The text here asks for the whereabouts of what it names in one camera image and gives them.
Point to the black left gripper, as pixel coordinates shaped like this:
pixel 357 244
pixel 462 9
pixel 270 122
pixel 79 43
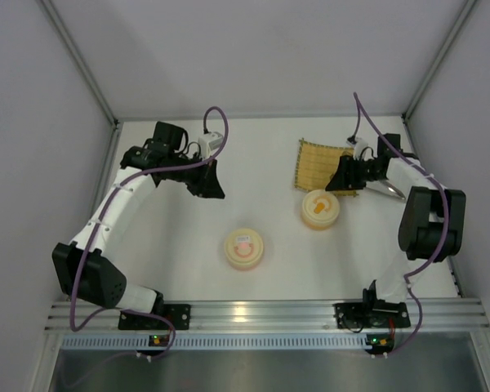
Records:
pixel 200 176

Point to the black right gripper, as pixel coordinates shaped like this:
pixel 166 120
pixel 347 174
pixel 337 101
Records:
pixel 352 172

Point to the metal tongs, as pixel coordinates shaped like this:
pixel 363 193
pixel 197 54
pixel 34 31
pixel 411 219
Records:
pixel 386 190

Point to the cream plain lid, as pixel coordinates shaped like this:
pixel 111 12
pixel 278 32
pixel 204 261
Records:
pixel 320 203

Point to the orange lunch box bowl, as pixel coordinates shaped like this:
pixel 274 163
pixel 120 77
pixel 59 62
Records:
pixel 314 223

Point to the cream lid with pink ring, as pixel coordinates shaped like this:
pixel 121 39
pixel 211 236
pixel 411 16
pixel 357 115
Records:
pixel 244 242

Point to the pink lunch box bowl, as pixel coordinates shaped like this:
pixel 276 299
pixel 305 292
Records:
pixel 243 264

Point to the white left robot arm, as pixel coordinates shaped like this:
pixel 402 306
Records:
pixel 85 267

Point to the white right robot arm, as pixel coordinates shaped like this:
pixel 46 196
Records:
pixel 430 229

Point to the bamboo sushi mat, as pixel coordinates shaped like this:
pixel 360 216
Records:
pixel 316 165

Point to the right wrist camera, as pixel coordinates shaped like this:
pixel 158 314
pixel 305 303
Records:
pixel 358 145

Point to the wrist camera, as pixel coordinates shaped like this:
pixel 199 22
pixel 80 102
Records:
pixel 358 145
pixel 209 143

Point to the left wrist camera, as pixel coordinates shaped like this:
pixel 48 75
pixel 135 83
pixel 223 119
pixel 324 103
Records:
pixel 209 143

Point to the aluminium mounting rail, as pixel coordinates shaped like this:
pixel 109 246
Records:
pixel 430 315

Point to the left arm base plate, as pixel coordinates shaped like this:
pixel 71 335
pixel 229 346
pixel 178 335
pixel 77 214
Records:
pixel 178 315

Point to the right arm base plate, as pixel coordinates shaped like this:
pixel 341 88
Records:
pixel 379 314

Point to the slotted cable duct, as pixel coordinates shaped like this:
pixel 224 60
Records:
pixel 205 341

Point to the right aluminium frame post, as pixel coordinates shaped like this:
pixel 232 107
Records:
pixel 447 43

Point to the aluminium frame post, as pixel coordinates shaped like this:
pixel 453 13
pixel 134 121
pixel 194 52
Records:
pixel 447 43
pixel 56 21

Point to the left aluminium frame post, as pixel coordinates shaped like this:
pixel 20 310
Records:
pixel 56 21

